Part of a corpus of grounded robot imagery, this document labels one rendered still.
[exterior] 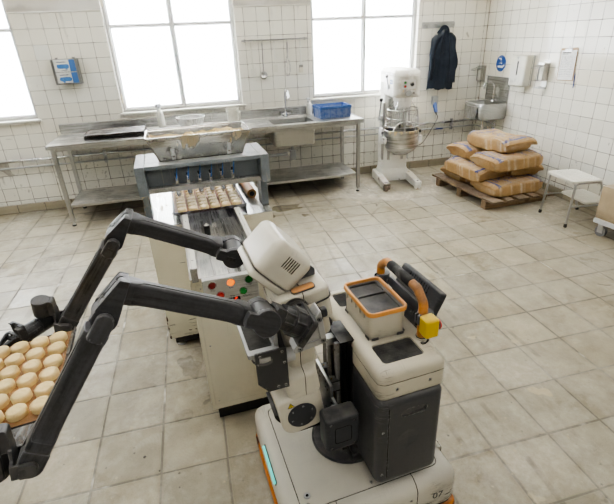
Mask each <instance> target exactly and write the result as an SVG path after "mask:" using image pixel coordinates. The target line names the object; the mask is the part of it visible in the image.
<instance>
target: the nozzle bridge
mask: <svg viewBox="0 0 614 504"><path fill-rule="evenodd" d="M233 161H234V173H235V178H234V179H232V178H231V171H230V170H231V166H233ZM222 163H223V173H224V180H221V179H220V172H219V171H220V168H222ZM211 164H212V175H213V181H209V169H211ZM199 165H200V166H201V168H200V173H201V177H202V182H201V183H199V182H198V177H197V174H198V172H197V171H198V170H199ZM188 166H189V175H190V180H191V181H190V182H191V184H187V180H186V172H188ZM176 168H177V176H178V178H179V185H176V183H175V175H174V173H176ZM134 174H135V178H136V183H137V188H138V192H139V197H140V198H142V202H143V207H144V212H145V216H146V217H148V218H151V219H154V211H153V207H152V202H151V197H150V195H151V194H159V193H167V192H175V191H183V190H191V189H199V188H206V187H214V186H222V185H230V184H238V183H246V182H254V181H257V184H258V195H259V201H260V202H261V204H262V205H263V206H265V205H269V198H268V185H267V182H268V181H271V179H270V167H269V154H268V153H267V152H266V151H265V150H264V149H263V148H262V147H261V146H260V145H259V144H258V143H247V144H245V147H244V150H243V153H236V154H227V155H218V156H209V157H200V158H190V159H181V160H172V161H163V162H159V160H158V159H157V157H156V156H155V154H154V153H150V154H141V155H136V159H135V164H134Z"/></svg>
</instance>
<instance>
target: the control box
mask: <svg viewBox="0 0 614 504"><path fill-rule="evenodd" d="M247 276H250V275H249V274H248V272H247V271H241V272H235V273H230V274H224V275H218V276H213V277H207V278H202V279H201V281H202V287H203V293H205V294H210V295H215V296H217V294H218V293H219V292H223V293H224V297H225V298H230V299H235V298H236V297H238V298H239V299H241V300H246V301H248V300H250V299H252V298H254V297H257V296H259V286H258V282H257V281H255V280H254V279H253V278H252V281H251V282H246V281H245V278H246V277H247ZM230 279H232V280H234V284H233V285H232V286H229V285H228V284H227V281H228V280H230ZM210 283H215V284H216V287H215V288H214V289H210V288H209V287H208V285H209V284H210ZM241 288H246V289H247V292H246V294H241V293H240V289H241ZM238 298H236V299H238Z"/></svg>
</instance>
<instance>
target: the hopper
mask: <svg viewBox="0 0 614 504"><path fill-rule="evenodd" d="M224 127H231V128H232V129H235V130H234V131H223V132H213V133H202V134H196V133H199V132H202V131H205V132H211V131H212V129H213V128H224ZM189 129H190V130H189ZM240 129H241V130H240ZM187 131H188V132H190V131H191V132H193V133H194V134H192V135H183V134H184V133H185V132H187ZM197 131H198V132H197ZM250 131H251V128H250V127H249V126H247V125H246V124H245V123H244V122H243V121H238V122H227V123H216V124H205V125H193V126H182V127H171V128H160V129H149V130H145V138H144V139H145V141H146V142H147V143H148V145H149V146H150V148H151V150H152V151H153V153H154V154H155V156H156V157H157V159H158V160H159V162H163V161H172V160H181V159H190V158H200V157H209V156H218V155H227V154H236V153H243V150H244V147H245V144H246V142H247V139H248V136H249V133H250ZM173 132H174V133H173ZM180 135H181V136H180ZM170 136H171V137H170Z"/></svg>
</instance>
